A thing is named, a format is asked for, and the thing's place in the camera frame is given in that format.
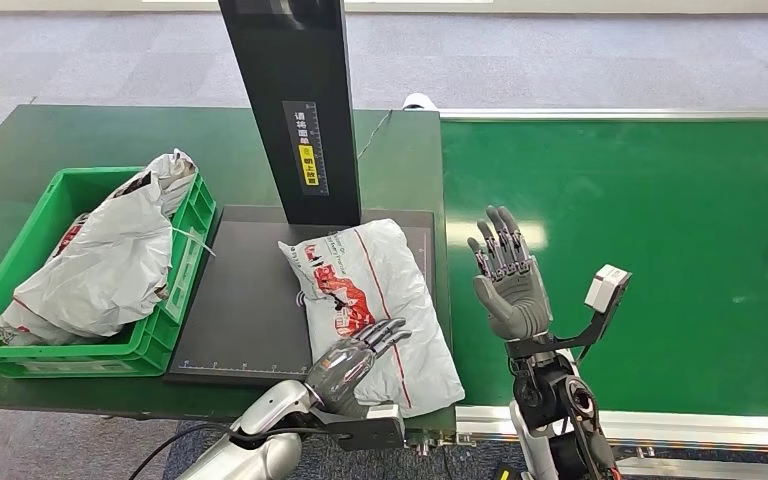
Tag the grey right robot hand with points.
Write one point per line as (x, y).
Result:
(513, 298)

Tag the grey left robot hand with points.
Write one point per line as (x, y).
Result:
(344, 371)

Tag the grey mailer bag red print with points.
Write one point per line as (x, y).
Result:
(384, 278)

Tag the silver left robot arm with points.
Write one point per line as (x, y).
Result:
(271, 414)

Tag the green conveyor belt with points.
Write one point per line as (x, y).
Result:
(656, 199)

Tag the white conveyor roller end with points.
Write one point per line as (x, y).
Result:
(419, 101)

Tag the metal table edge fittings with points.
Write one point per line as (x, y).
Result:
(440, 442)

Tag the yellow black tool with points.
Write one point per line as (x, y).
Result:
(503, 473)

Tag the green plastic crate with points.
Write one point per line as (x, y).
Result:
(178, 278)

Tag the white plastic strip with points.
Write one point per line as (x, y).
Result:
(192, 240)

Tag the black yellow ruler label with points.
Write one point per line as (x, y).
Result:
(306, 149)

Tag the crumpled grey mailer bag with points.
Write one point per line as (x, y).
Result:
(106, 265)

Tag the black scanner column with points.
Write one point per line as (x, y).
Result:
(291, 66)

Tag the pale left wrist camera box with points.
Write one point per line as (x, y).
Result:
(380, 424)

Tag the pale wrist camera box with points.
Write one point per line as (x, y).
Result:
(606, 288)
(380, 424)

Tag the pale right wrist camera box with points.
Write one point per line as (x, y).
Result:
(606, 288)

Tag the black scanner base plate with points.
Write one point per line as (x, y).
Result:
(245, 311)

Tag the aluminium conveyor frame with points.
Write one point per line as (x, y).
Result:
(689, 430)

